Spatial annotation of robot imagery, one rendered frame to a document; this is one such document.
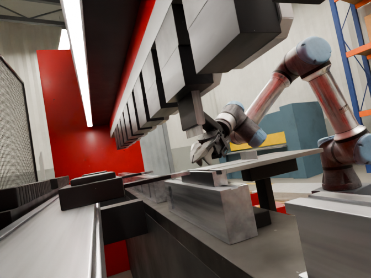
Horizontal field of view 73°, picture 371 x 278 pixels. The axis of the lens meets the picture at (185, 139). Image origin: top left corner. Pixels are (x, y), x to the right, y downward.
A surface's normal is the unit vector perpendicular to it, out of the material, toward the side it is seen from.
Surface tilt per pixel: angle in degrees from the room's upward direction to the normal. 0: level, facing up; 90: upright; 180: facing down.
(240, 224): 90
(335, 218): 90
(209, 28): 90
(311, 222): 90
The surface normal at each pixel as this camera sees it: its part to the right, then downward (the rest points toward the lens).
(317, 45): 0.06, -0.20
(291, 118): -0.84, 0.12
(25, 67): 0.36, -0.11
